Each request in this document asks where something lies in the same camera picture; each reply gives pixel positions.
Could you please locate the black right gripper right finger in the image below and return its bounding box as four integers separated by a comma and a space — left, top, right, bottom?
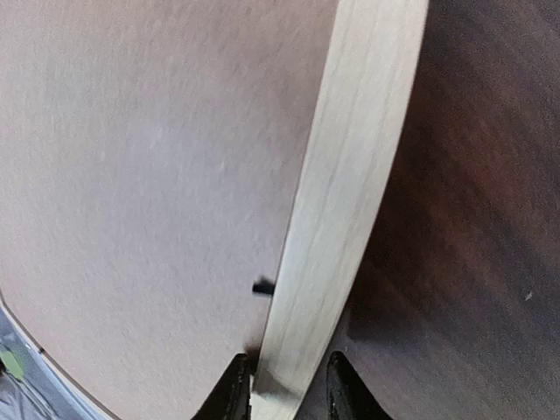
326, 351, 389, 420

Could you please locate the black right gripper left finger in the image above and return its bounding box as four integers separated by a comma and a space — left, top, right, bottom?
192, 353, 251, 420

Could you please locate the brown backing board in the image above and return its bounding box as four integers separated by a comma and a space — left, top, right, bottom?
1, 1, 336, 419

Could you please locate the light wooden picture frame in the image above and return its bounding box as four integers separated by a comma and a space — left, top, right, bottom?
251, 1, 428, 419

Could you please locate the aluminium front rail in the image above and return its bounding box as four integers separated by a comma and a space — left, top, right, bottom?
1, 313, 103, 419

